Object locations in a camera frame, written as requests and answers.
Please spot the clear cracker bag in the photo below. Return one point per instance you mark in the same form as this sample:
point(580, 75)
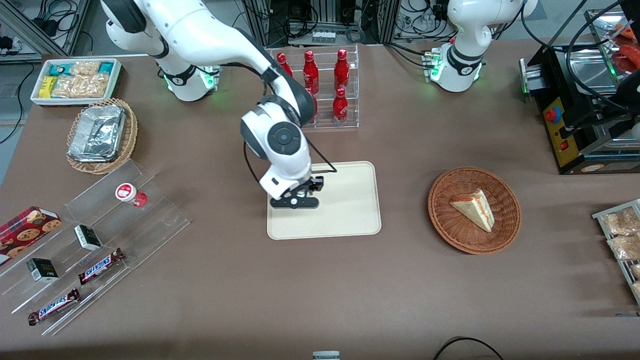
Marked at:
point(82, 86)
point(85, 68)

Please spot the small black box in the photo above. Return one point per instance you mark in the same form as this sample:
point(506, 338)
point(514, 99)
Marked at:
point(42, 270)
point(88, 238)

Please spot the black machine with red button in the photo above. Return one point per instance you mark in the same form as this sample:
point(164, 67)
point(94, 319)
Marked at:
point(575, 135)

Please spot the aluminium foil container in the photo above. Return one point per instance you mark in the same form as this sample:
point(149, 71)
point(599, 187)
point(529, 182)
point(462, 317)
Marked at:
point(97, 132)

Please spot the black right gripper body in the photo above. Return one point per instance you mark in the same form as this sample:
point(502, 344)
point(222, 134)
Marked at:
point(314, 183)

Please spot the clear snack bag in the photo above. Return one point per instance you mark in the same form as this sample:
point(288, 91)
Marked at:
point(625, 247)
point(622, 222)

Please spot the triangular sandwich wedge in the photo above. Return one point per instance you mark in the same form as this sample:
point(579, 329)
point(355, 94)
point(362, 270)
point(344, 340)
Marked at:
point(475, 210)

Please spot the light wicker basket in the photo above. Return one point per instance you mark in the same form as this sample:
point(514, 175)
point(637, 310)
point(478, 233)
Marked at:
point(130, 135)

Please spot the small grey device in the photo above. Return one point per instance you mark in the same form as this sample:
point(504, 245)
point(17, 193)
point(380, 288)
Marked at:
point(326, 355)

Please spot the white power strip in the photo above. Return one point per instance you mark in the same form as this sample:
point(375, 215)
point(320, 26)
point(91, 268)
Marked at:
point(323, 36)

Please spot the cream plastic tray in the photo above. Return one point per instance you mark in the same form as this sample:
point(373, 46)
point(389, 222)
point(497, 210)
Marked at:
point(350, 210)

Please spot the teal snack packet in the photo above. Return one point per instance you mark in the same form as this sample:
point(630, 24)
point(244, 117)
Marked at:
point(61, 69)
point(106, 68)

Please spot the tray of packaged snacks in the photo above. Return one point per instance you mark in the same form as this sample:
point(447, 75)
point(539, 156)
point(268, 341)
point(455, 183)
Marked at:
point(600, 216)

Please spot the red cola bottle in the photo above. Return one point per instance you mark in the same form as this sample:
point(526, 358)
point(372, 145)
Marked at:
point(341, 72)
point(315, 110)
point(283, 62)
point(310, 70)
point(340, 109)

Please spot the clear acrylic stepped stand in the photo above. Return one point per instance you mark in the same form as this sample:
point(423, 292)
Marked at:
point(150, 220)

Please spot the brown snickers bar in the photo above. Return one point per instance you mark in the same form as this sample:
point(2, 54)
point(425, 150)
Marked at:
point(54, 306)
point(100, 266)

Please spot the clear acrylic bottle rack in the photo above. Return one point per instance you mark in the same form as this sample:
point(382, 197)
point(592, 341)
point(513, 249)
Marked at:
point(351, 120)

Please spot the red cookie box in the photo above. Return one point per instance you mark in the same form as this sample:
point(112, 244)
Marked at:
point(20, 232)

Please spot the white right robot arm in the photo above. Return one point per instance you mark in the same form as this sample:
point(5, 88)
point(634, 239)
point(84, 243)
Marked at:
point(200, 30)

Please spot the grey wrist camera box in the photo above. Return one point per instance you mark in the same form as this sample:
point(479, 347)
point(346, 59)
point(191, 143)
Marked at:
point(295, 202)

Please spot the round brown wicker basket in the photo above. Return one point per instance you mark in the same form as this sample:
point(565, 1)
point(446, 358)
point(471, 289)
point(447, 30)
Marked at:
point(450, 230)

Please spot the red lid yogurt cup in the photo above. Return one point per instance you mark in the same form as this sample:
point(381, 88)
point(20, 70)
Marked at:
point(128, 193)

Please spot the white snack tray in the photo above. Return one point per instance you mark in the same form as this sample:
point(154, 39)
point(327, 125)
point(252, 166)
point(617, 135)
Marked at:
point(35, 100)

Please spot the aluminium frame bar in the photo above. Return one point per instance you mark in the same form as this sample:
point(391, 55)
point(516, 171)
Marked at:
point(30, 30)

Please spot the yellow snack packet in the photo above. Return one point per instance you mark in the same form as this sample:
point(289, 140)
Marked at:
point(47, 87)

